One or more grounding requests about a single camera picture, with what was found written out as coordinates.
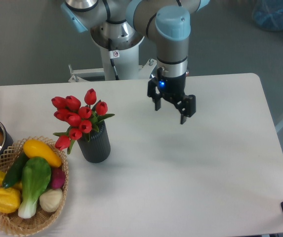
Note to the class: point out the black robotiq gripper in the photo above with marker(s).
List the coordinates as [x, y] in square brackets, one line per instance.
[171, 90]

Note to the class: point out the red tulip bouquet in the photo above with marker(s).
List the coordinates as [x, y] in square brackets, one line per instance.
[83, 120]

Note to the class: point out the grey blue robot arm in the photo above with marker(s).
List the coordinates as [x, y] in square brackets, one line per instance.
[119, 10]

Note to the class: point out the dark grey ribbed vase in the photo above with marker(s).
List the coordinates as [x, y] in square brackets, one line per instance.
[98, 148]

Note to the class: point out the blue plastic bag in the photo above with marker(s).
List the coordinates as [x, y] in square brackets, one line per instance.
[268, 15]

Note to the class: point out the purple radish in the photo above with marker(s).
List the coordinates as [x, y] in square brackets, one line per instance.
[57, 178]

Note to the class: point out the yellow squash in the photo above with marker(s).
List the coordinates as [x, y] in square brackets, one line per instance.
[36, 148]

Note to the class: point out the green bok choy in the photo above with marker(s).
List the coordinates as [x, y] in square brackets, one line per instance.
[36, 176]

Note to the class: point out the white garlic bulb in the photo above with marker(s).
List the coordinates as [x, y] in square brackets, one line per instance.
[50, 200]

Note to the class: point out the green cucumber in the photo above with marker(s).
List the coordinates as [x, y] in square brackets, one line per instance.
[14, 174]

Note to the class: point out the yellow bell pepper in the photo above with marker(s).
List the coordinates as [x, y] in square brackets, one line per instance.
[10, 200]

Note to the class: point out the woven wicker basket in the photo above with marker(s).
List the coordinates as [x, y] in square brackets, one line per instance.
[12, 224]

